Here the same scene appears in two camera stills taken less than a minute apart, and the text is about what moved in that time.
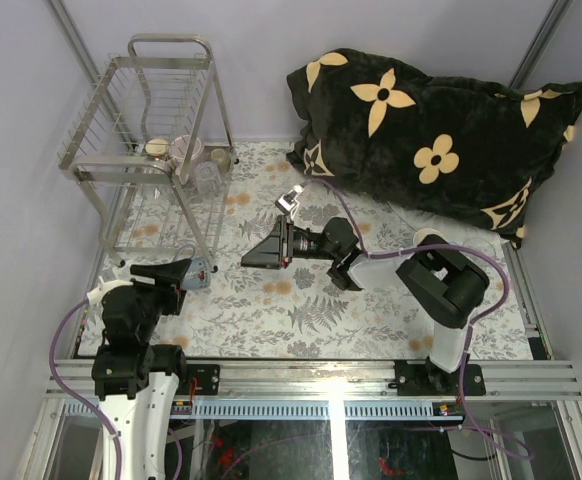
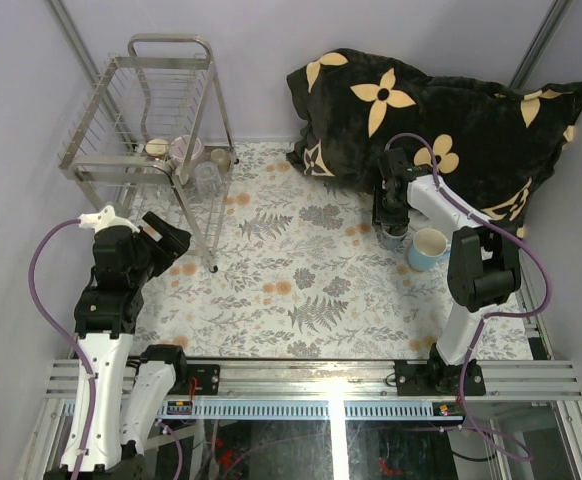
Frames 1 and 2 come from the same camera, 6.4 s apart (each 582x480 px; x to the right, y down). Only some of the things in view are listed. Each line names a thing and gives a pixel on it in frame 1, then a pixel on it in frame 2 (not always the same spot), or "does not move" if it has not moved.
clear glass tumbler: [207, 179] does not move
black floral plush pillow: [457, 150] does not move
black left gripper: [169, 282] → [174, 244]
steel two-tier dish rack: [152, 149] does not move
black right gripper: [270, 253] → [379, 215]
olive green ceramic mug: [224, 161] does not move
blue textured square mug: [198, 273] → [391, 234]
